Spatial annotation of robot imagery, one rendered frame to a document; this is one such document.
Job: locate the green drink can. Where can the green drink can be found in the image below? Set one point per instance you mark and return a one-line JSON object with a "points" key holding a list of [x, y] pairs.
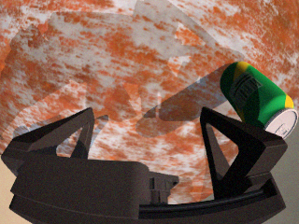
{"points": [[257, 100]]}

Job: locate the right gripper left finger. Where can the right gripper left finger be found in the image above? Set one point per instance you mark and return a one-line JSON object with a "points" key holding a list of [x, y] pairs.
{"points": [[44, 140]]}

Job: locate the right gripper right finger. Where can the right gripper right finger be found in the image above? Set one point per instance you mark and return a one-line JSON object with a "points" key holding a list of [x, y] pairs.
{"points": [[258, 151]]}

